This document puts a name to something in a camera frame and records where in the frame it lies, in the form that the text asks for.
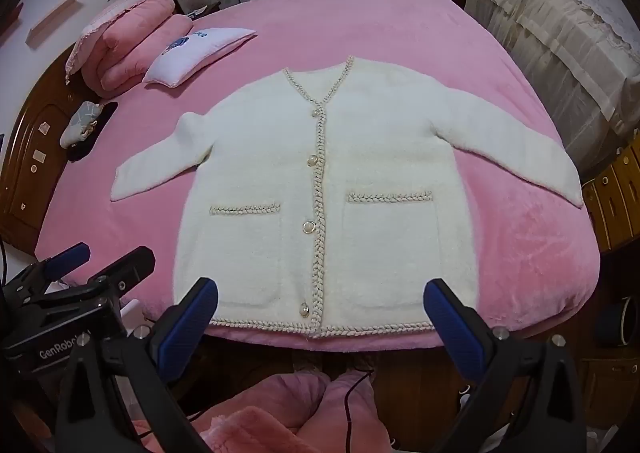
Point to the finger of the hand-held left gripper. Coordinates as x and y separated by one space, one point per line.
70 255
127 265

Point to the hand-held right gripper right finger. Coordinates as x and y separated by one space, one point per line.
452 328

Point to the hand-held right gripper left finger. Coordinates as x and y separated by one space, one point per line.
186 328

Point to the cream knit cardigan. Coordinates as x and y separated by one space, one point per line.
260 158

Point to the brown wooden headboard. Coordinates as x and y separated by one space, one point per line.
30 133

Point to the person's pink fleece pants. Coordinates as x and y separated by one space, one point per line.
345 408

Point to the grey and white cloth toy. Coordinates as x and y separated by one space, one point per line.
80 120

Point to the dark blue bucket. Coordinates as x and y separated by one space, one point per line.
612 323

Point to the brown wooden cabinet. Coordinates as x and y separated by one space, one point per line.
605 393

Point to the yellow wooden drawer cabinet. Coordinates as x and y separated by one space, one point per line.
620 193

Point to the folded pink quilt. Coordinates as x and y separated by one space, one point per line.
130 43

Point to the white pillow with blue print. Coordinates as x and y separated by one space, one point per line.
200 53

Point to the pink plush bed blanket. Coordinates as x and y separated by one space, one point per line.
400 33

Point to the wooden wall shelf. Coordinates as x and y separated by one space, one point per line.
55 18

